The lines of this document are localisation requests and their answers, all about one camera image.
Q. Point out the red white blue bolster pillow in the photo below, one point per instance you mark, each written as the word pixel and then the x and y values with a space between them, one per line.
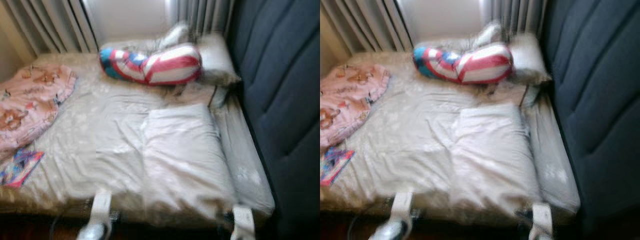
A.
pixel 480 67
pixel 165 67

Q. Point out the grey pleated curtain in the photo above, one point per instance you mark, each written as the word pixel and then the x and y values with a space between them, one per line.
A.
pixel 55 25
pixel 515 14
pixel 370 22
pixel 200 15

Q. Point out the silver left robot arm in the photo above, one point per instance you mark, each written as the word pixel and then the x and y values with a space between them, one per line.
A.
pixel 92 232
pixel 392 231

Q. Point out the pink bear print blanket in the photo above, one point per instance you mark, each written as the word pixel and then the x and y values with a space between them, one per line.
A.
pixel 30 100
pixel 350 100

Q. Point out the dark blue padded headboard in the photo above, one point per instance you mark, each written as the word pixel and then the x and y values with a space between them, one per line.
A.
pixel 595 75
pixel 280 75

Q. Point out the large grey floral pillow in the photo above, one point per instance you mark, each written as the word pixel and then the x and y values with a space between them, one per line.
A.
pixel 495 160
pixel 185 160

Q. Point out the bed with grey floral sheet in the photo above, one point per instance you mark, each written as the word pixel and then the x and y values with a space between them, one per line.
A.
pixel 415 135
pixel 100 135

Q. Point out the small grey folded pillow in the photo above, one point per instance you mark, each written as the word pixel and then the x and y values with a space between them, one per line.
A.
pixel 515 94
pixel 200 95

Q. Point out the colourful comic book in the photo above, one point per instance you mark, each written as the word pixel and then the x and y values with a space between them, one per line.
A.
pixel 20 167
pixel 335 167

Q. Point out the grey knotted bolster pillow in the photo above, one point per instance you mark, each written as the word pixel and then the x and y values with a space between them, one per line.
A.
pixel 177 36
pixel 492 34

